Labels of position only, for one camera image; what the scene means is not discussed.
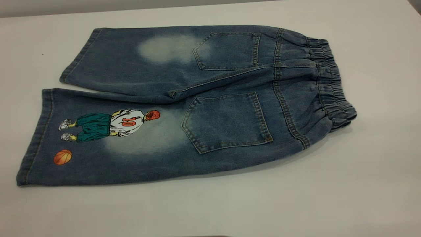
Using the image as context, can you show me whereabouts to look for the blue denim pants with print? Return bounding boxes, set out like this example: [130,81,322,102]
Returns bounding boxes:
[16,25,358,187]

